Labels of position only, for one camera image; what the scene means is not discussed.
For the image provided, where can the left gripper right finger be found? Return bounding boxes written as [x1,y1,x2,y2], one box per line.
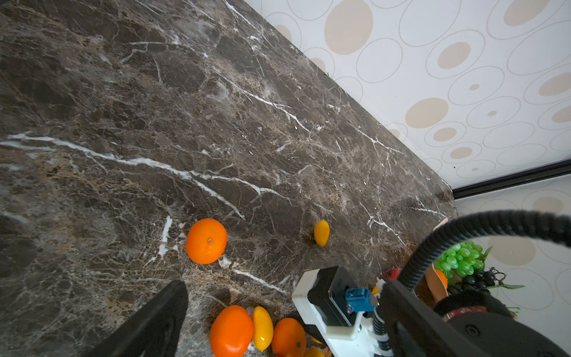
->
[381,280,487,356]

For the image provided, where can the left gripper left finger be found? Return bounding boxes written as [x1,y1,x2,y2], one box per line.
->
[87,280,189,356]

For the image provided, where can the pink scalloped fruit bowl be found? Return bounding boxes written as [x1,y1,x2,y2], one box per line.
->
[423,217,451,303]

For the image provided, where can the fake orange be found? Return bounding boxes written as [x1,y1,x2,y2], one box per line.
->
[272,318,307,357]
[210,305,254,357]
[186,218,228,265]
[435,269,448,289]

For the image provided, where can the black fake grape bunch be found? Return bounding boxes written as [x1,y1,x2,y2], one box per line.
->
[448,268,525,295]

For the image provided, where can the green fake grape bunch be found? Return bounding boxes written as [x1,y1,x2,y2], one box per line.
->
[433,241,492,279]

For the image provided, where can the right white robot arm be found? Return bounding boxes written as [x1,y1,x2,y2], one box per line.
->
[373,210,570,356]

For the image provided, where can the fake strawberry by grapes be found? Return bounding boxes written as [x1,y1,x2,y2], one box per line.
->
[389,268,401,280]

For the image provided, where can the yellow fake mango middle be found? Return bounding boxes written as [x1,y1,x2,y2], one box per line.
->
[304,347,325,357]

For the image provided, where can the yellow fake mango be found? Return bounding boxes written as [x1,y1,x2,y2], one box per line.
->
[252,306,274,352]
[304,347,325,357]
[313,220,330,247]

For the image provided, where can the yellow fake mango front left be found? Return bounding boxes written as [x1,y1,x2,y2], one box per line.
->
[252,306,274,352]

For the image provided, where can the yellow fake mango far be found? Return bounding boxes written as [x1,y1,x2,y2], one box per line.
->
[313,220,330,247]

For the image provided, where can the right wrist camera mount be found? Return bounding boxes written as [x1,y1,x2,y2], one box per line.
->
[291,266,393,356]

